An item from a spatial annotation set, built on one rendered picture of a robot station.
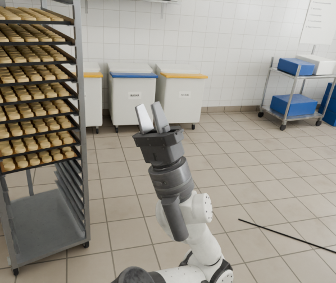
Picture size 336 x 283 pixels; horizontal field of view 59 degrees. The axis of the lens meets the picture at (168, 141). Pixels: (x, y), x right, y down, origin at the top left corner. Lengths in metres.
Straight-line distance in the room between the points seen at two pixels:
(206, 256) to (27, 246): 1.55
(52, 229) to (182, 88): 2.31
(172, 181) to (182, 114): 3.29
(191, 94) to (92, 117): 1.25
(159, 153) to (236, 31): 4.10
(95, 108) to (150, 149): 3.02
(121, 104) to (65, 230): 1.87
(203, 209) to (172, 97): 3.16
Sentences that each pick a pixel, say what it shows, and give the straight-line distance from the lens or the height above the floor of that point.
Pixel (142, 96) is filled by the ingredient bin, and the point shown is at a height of 0.50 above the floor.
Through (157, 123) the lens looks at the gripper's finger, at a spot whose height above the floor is 1.44.
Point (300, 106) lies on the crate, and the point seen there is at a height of 0.33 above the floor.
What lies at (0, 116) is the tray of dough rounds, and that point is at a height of 1.06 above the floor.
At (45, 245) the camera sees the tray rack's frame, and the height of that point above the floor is 0.15.
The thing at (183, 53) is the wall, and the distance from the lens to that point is 4.36.
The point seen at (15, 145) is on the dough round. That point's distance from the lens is 1.75.
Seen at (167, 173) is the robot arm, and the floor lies 1.34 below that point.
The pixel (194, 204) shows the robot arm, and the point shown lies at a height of 1.26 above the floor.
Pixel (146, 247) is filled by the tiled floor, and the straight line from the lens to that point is 2.29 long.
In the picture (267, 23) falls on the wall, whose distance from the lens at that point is 4.88.
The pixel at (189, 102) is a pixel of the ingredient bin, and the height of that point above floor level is 0.42.
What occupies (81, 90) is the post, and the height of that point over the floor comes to 1.18.
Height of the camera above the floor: 1.67
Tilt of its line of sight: 27 degrees down
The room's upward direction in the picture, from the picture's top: 6 degrees clockwise
